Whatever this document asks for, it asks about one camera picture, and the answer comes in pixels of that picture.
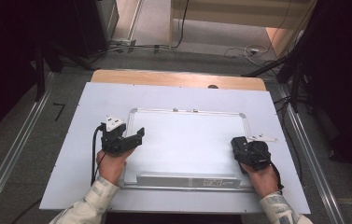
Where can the dark cabinet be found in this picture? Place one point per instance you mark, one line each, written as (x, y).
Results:
(89, 28)

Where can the person's left hand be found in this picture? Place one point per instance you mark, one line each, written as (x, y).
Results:
(113, 168)

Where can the large white table board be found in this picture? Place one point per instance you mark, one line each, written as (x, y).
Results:
(102, 99)

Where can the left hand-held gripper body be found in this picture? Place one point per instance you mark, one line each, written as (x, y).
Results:
(114, 140)

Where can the silver framed whiteboard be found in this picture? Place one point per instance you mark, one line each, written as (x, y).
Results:
(189, 146)

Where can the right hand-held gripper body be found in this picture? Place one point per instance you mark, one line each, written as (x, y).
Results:
(257, 152)

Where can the black tripod stand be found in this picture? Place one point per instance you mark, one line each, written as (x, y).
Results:
(295, 74)

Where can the wooden shelf unit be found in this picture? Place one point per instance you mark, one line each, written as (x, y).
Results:
(242, 12)

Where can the black metal stand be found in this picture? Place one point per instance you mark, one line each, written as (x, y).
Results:
(40, 71)

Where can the metal floor rail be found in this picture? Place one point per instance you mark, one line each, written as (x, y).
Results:
(316, 174)
(15, 149)

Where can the dark curtain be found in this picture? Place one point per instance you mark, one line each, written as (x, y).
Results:
(2, 62)
(344, 77)

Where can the person's right hand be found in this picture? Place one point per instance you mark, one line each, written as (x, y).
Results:
(262, 182)

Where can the wooden table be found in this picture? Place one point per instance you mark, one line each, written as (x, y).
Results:
(164, 79)

